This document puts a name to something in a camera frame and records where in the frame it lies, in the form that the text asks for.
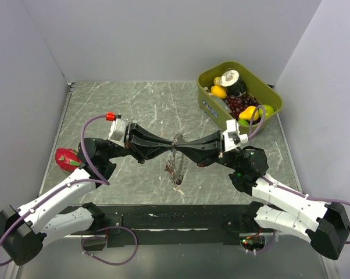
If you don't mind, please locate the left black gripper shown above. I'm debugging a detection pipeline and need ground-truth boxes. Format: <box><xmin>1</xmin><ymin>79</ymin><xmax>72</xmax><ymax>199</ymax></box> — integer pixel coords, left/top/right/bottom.
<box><xmin>105</xmin><ymin>121</ymin><xmax>174</xmax><ymax>164</ymax></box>

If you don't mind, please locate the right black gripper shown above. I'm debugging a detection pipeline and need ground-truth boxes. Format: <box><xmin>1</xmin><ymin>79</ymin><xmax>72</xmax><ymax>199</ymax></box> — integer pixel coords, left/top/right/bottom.
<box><xmin>174</xmin><ymin>130</ymin><xmax>241</xmax><ymax>171</ymax></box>

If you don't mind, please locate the large metal keyring with keys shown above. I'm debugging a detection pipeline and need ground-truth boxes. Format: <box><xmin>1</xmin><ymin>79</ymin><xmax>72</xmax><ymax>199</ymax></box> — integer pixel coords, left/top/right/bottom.
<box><xmin>165</xmin><ymin>133</ymin><xmax>187</xmax><ymax>190</ymax></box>

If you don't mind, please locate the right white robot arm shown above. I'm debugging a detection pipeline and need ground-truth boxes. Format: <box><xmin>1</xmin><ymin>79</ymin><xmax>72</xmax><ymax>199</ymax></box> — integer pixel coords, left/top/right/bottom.
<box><xmin>172</xmin><ymin>131</ymin><xmax>350</xmax><ymax>260</ymax></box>

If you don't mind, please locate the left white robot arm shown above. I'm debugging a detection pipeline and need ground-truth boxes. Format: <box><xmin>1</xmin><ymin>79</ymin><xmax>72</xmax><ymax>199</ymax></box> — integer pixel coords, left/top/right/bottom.
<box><xmin>0</xmin><ymin>120</ymin><xmax>173</xmax><ymax>266</ymax></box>

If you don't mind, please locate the loose black-headed key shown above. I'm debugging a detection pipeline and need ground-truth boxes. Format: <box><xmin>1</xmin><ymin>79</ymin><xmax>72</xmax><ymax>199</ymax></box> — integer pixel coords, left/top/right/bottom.
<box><xmin>173</xmin><ymin>186</ymin><xmax>184</xmax><ymax>195</ymax></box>

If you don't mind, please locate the yellow pear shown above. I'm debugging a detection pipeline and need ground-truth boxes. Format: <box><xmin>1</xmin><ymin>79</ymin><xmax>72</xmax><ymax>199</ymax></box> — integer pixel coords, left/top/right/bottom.
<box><xmin>238</xmin><ymin>106</ymin><xmax>259</xmax><ymax>121</ymax></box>

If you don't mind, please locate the dark red grapes bunch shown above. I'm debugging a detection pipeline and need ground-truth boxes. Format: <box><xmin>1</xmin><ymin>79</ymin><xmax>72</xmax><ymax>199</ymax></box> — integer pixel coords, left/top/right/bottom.
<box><xmin>224</xmin><ymin>93</ymin><xmax>260</xmax><ymax>126</ymax></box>

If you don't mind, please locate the orange fruit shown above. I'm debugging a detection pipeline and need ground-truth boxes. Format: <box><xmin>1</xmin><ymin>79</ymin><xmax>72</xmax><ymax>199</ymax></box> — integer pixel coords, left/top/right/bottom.
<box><xmin>210</xmin><ymin>85</ymin><xmax>227</xmax><ymax>99</ymax></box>

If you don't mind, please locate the olive green plastic bin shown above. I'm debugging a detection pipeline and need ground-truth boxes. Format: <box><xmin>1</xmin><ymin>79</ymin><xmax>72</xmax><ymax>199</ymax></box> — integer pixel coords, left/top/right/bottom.
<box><xmin>197</xmin><ymin>61</ymin><xmax>283</xmax><ymax>134</ymax></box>

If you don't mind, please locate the black can with white lid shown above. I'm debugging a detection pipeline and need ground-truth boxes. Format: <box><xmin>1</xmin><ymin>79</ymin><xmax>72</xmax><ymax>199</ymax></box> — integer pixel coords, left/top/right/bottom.
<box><xmin>220</xmin><ymin>69</ymin><xmax>247</xmax><ymax>96</ymax></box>

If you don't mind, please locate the red dragon fruit toy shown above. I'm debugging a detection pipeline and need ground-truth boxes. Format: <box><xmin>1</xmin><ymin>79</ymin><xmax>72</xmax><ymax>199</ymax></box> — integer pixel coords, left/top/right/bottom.
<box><xmin>55</xmin><ymin>148</ymin><xmax>81</xmax><ymax>173</ymax></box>

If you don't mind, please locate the green lime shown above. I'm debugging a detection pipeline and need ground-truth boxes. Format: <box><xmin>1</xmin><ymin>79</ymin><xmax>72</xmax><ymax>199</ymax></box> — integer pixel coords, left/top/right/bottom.
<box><xmin>258</xmin><ymin>105</ymin><xmax>274</xmax><ymax>119</ymax></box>

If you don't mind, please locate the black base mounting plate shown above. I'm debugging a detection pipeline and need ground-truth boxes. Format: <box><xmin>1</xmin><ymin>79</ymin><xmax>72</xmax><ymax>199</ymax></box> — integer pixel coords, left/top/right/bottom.
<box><xmin>63</xmin><ymin>204</ymin><xmax>277</xmax><ymax>248</ymax></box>

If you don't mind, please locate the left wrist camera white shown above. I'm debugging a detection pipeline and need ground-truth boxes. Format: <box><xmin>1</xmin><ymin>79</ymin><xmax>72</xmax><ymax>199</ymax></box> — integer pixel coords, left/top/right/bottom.
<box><xmin>105</xmin><ymin>112</ymin><xmax>128</xmax><ymax>147</ymax></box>

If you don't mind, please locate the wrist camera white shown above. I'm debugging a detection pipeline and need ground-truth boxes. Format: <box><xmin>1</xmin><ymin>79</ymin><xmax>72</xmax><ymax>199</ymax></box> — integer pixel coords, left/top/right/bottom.
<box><xmin>223</xmin><ymin>119</ymin><xmax>248</xmax><ymax>152</ymax></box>
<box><xmin>105</xmin><ymin>112</ymin><xmax>128</xmax><ymax>147</ymax></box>

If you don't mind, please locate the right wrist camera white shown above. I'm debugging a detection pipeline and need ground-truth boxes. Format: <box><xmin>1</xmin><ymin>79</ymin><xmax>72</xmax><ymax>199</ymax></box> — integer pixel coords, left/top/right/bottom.
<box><xmin>223</xmin><ymin>119</ymin><xmax>248</xmax><ymax>152</ymax></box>

